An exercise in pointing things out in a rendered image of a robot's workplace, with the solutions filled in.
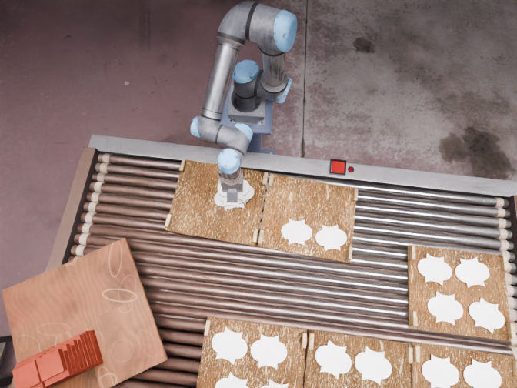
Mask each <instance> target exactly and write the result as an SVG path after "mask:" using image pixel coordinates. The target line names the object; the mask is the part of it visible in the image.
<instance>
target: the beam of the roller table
mask: <svg viewBox="0 0 517 388"><path fill-rule="evenodd" d="M88 147H91V148H96V149H97V150H98V151H100V153H101V154H105V153H108V154H112V155H115V156H128V157H135V158H143V159H156V160H163V161H170V162H182V160H183V159H187V160H192V161H196V162H206V163H211V164H216V165H218V155H219V154H220V152H222V151H223V150H224V149H217V148H210V147H203V146H196V145H183V144H175V143H168V142H155V141H148V140H141V139H127V138H120V137H113V136H106V135H92V137H91V140H90V143H89V145H88ZM329 164H330V161H328V160H321V159H307V158H300V157H293V156H280V155H273V154H265V153H258V152H246V153H245V156H244V159H243V160H242V164H241V165H240V169H249V170H254V171H259V172H271V173H278V174H286V175H293V176H306V177H313V178H320V179H333V180H340V181H347V182H360V183H368V184H375V185H381V186H394V187H402V188H409V189H422V190H429V191H436V192H449V193H456V194H463V195H470V196H483V197H490V198H494V197H497V198H502V199H506V198H508V197H510V196H513V195H516V196H517V182H515V181H508V180H501V179H487V178H480V177H473V176H460V175H453V174H445V173H438V172H425V171H418V170H411V169H397V168H390V167H383V166H370V165H363V164H355V163H348V162H347V163H346V175H345V176H337V175H330V174H329ZM349 166H352V167H353V168H354V172H349V171H348V167H349Z"/></svg>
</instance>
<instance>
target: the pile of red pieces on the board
mask: <svg viewBox="0 0 517 388"><path fill-rule="evenodd" d="M102 363H103V359H102V355H101V352H100V349H99V346H98V341H97V338H96V335H95V331H94V330H89V331H85V332H83V333H80V334H78V335H77V336H73V337H72V338H70V339H67V340H66V341H64V342H62V343H59V344H57V345H55V346H53V347H50V348H48V349H46V350H44V351H42V352H40V353H37V354H35V355H34V356H30V357H29V358H27V359H25V360H22V361H21V362H20V363H18V364H17V366H16V368H14V370H13V371H12V374H13V377H14V381H15V387H16V388H52V387H54V386H57V385H59V384H60V383H63V382H65V381H66V380H69V379H71V378H72V377H74V376H77V375H79V374H81V373H84V372H85V371H87V370H90V369H91V368H94V367H96V366H98V365H100V364H102Z"/></svg>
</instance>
